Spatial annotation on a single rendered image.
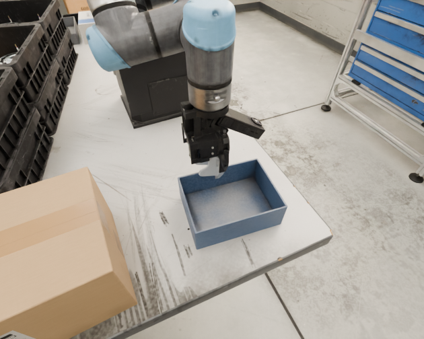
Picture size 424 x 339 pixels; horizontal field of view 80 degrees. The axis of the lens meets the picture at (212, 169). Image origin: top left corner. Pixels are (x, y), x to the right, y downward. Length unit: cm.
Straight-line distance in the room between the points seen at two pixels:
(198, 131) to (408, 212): 150
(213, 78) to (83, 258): 32
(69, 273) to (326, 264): 119
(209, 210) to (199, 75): 32
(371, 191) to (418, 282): 53
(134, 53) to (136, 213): 34
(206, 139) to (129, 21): 23
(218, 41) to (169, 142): 45
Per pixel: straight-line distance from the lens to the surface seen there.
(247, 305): 126
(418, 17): 189
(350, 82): 213
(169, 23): 48
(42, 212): 50
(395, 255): 160
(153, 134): 82
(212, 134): 50
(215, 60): 40
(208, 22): 38
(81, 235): 44
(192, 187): 62
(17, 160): 70
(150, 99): 82
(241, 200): 62
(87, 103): 103
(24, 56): 87
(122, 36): 48
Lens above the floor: 121
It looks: 47 degrees down
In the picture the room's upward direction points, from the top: straight up
